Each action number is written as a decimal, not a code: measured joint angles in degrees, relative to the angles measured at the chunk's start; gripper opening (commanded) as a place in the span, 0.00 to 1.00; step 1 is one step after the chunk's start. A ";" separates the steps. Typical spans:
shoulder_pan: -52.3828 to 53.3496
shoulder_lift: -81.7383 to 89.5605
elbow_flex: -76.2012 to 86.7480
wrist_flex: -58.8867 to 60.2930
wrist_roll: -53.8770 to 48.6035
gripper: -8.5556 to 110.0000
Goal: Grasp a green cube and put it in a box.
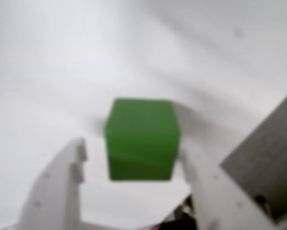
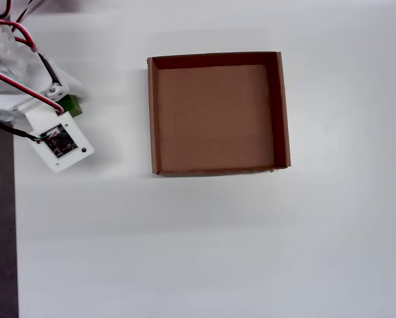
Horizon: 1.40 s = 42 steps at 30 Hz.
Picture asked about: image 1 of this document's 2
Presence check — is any green cube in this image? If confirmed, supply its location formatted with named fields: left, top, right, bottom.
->
left=104, top=97, right=181, bottom=182

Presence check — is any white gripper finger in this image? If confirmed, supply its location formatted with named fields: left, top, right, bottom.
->
left=0, top=138, right=88, bottom=230
left=179, top=145, right=280, bottom=230

